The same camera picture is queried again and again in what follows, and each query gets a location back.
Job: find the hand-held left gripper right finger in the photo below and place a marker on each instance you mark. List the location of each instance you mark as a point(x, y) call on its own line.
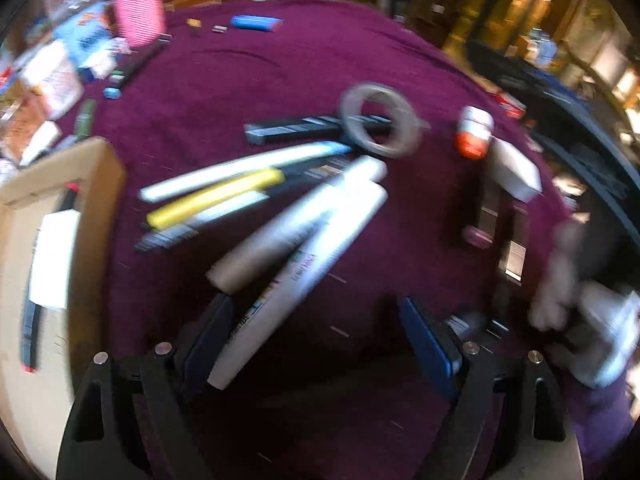
point(430, 345)

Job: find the long black bar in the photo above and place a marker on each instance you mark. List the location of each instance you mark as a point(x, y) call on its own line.
point(142, 62)

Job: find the pink basket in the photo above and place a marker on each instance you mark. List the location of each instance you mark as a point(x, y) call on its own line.
point(140, 7)

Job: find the black bar with red ends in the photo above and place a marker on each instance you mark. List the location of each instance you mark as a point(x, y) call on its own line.
point(31, 325)

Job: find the white paper card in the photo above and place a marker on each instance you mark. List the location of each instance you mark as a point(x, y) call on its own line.
point(55, 255)

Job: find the black box with white label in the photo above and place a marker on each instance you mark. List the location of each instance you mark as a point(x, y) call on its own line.
point(487, 210)
point(515, 250)

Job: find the long beige tube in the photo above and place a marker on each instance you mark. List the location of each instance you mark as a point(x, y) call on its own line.
point(300, 225)

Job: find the burgundy tablecloth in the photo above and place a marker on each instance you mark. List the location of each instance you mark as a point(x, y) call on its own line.
point(280, 80)

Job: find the small blue eraser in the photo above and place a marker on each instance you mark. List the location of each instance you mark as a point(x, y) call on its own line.
point(112, 93)

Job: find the clear tape roll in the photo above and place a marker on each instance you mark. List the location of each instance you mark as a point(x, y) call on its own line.
point(380, 120)

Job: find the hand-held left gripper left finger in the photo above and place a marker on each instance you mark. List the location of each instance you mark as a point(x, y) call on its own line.
point(212, 340)

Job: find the black striped box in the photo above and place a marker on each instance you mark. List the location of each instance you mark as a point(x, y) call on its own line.
point(165, 237)

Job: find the green flat stick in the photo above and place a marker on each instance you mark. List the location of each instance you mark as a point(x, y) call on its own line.
point(85, 117)

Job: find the long black box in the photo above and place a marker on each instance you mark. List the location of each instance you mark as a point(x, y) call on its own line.
point(315, 127)

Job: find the cardboard box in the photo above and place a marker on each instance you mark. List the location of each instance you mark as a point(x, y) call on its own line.
point(100, 170)

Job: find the person's right hand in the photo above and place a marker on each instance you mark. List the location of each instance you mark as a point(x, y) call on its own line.
point(555, 280)

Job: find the yellow marker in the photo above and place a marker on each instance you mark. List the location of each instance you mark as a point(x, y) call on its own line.
point(215, 201)

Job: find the blue rectangular box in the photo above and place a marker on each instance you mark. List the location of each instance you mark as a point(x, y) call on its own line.
point(257, 23)

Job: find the small orange block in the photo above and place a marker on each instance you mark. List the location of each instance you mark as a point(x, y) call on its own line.
point(194, 22)

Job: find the pile of colourful packets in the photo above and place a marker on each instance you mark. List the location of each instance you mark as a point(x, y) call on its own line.
point(50, 65)

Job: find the long white tube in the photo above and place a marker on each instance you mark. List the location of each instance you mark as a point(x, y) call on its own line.
point(300, 280)

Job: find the white marker with blue tip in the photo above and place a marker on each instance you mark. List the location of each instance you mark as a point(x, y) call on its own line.
point(240, 170)

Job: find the black rack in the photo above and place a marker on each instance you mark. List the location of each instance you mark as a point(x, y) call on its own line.
point(575, 125)

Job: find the orange and white bottle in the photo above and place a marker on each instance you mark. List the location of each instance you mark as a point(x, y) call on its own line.
point(472, 132)

